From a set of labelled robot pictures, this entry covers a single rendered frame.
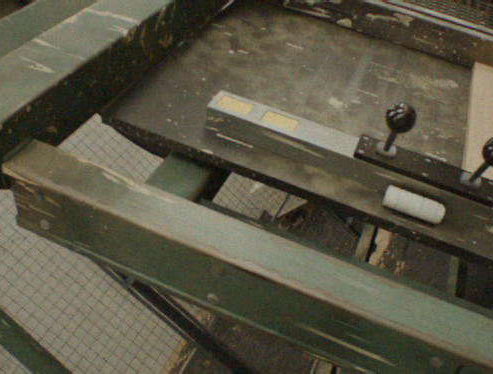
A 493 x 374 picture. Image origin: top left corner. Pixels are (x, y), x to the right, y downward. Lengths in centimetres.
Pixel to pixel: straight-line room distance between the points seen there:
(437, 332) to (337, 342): 11
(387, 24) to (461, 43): 16
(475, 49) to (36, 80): 84
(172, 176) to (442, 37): 66
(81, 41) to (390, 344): 56
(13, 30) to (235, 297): 98
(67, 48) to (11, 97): 13
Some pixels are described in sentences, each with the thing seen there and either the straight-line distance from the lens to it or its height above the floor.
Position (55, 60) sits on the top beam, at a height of 190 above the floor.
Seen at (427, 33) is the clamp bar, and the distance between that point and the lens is 114.
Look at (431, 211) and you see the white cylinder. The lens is 70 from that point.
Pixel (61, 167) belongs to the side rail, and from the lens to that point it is 63.
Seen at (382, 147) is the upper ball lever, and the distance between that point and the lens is 71.
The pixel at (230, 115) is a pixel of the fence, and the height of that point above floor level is 167.
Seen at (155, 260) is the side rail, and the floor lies 163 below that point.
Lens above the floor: 173
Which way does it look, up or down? 11 degrees down
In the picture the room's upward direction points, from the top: 46 degrees counter-clockwise
